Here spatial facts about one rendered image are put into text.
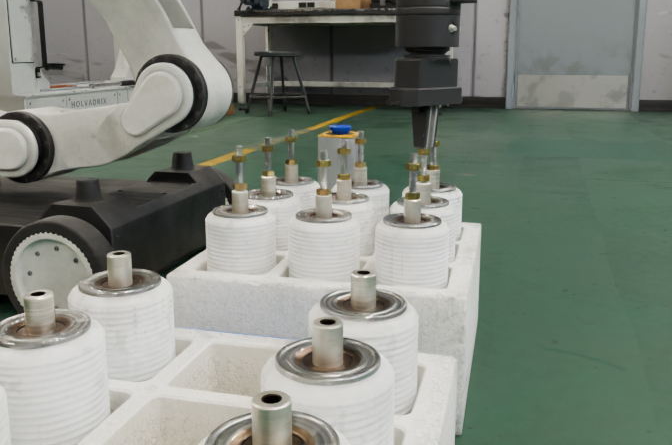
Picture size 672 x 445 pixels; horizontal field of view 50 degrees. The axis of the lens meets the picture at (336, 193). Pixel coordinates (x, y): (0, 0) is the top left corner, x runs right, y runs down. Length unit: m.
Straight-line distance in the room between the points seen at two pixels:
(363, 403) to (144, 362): 0.27
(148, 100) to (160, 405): 0.77
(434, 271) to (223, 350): 0.30
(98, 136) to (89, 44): 5.85
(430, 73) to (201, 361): 0.50
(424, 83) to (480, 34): 5.05
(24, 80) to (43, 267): 2.44
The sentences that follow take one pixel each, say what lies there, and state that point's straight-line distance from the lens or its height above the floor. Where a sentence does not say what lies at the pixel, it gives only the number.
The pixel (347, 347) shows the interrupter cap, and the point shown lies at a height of 0.25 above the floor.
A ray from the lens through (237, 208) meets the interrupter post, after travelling 0.98.
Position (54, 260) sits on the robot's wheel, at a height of 0.13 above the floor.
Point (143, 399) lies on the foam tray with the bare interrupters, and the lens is 0.65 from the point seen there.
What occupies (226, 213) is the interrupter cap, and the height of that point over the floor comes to 0.25.
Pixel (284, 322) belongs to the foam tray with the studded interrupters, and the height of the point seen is 0.13.
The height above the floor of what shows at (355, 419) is 0.23.
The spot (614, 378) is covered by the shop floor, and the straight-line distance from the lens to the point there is 1.16.
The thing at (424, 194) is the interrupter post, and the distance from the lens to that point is 1.04.
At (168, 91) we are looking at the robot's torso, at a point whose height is 0.40.
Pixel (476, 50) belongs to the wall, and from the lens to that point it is 6.04.
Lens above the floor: 0.47
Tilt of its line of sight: 11 degrees down
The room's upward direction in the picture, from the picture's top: straight up
